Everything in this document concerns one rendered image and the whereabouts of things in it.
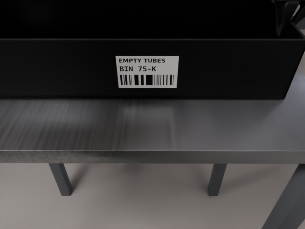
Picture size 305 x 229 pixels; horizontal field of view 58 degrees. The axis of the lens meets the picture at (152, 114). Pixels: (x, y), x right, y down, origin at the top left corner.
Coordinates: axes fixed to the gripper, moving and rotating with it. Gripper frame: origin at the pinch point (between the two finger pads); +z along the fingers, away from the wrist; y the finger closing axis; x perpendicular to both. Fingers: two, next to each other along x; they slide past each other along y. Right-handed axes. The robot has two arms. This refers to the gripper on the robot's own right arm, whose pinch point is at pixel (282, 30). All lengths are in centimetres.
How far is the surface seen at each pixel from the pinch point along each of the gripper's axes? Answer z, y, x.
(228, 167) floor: 90, -14, -34
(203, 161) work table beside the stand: 10.3, 15.1, 20.0
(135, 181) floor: 89, 31, -26
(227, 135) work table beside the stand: 8.0, 11.4, 16.9
